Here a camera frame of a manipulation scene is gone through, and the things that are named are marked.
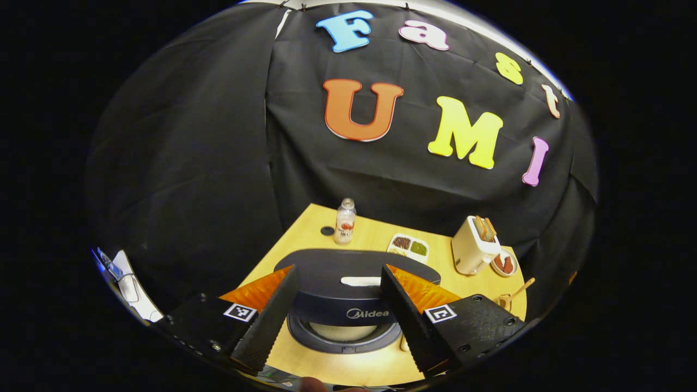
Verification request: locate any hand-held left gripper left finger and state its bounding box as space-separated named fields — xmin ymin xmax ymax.
xmin=158 ymin=265 xmax=301 ymax=375

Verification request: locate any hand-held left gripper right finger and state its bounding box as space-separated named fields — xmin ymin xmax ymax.
xmin=380 ymin=265 xmax=526 ymax=377

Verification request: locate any dark grey rice cooker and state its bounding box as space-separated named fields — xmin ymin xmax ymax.
xmin=274 ymin=249 xmax=442 ymax=354

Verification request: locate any wooden spoon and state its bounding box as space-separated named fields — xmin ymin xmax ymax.
xmin=498 ymin=278 xmax=536 ymax=308

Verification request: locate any white divided bean dish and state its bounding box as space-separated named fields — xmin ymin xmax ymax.
xmin=387 ymin=234 xmax=430 ymax=264

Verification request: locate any white toaster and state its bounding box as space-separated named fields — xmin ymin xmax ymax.
xmin=451 ymin=215 xmax=502 ymax=275

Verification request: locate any small plate with red food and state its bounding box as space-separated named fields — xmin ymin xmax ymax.
xmin=490 ymin=249 xmax=519 ymax=278

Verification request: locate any small clear red-label bottle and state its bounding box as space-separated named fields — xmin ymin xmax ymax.
xmin=335 ymin=198 xmax=357 ymax=246

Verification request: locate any white side table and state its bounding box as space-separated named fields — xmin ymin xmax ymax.
xmin=95 ymin=248 xmax=164 ymax=323

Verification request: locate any black backdrop cloth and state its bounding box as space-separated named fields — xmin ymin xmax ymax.
xmin=87 ymin=3 xmax=600 ymax=322

